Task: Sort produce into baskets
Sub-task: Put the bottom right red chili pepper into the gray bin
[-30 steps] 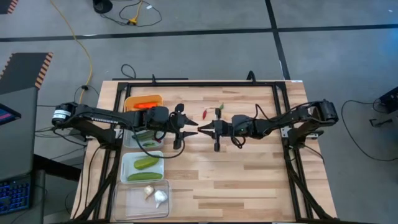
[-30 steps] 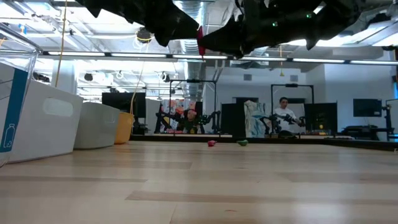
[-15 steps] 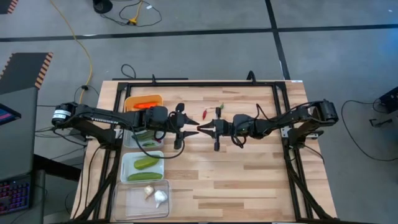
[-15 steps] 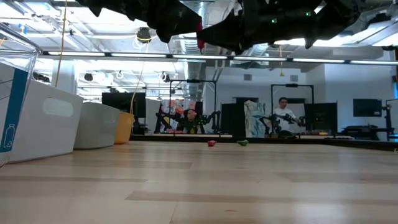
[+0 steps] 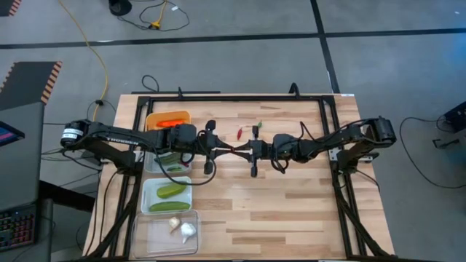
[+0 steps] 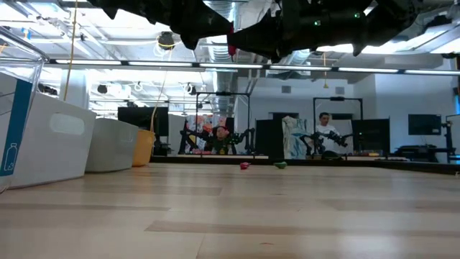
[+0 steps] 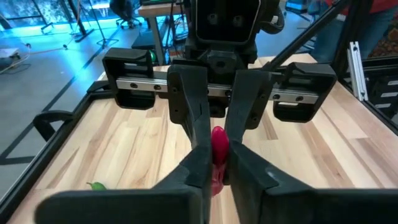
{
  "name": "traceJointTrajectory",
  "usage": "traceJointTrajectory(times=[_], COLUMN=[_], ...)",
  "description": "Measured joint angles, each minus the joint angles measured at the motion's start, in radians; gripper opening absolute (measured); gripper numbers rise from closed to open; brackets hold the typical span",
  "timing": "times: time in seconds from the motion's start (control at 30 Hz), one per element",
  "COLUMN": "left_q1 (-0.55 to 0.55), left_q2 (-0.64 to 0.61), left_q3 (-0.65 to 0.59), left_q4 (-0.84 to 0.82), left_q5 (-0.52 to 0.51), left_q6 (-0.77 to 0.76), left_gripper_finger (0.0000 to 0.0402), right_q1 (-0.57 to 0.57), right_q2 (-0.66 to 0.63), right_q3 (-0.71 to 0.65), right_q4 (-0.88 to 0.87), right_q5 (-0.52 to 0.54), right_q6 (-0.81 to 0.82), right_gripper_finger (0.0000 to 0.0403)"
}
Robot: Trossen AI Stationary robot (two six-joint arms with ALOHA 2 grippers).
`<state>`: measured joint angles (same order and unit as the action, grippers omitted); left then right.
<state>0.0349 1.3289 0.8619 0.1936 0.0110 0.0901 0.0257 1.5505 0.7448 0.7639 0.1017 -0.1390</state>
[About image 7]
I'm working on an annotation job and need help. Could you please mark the green chili pepper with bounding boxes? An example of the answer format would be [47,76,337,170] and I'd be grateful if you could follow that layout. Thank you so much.
[86,181,108,191]

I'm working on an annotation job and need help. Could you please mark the wooden background table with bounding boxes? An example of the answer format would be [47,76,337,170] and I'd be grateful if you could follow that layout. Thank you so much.
[137,1,188,65]

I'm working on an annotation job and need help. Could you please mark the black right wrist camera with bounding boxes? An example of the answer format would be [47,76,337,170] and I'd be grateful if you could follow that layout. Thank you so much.
[194,0,261,45]

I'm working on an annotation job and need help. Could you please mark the person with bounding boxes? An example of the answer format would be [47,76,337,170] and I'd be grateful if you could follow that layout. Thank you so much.
[310,0,398,60]

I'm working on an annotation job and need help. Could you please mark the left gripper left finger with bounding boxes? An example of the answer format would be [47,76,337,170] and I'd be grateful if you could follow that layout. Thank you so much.
[34,144,214,224]

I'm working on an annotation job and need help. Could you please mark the black office chair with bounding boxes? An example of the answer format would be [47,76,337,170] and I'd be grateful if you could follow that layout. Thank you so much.
[109,0,142,29]

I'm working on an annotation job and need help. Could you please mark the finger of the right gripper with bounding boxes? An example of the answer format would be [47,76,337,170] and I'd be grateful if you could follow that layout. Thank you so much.
[167,64,213,149]
[224,69,275,143]

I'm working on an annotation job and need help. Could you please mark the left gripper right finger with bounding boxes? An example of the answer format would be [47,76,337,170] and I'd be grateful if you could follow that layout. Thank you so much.
[228,140,398,224]

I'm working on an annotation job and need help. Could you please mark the red chili pepper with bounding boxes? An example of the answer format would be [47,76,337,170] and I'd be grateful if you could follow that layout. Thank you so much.
[210,125,230,197]

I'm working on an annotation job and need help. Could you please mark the silver aluminium bracket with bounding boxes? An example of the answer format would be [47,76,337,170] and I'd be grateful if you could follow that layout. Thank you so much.
[347,41,369,102]

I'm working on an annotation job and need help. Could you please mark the black frame clamp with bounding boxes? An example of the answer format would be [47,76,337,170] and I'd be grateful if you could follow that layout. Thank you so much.
[32,110,75,141]

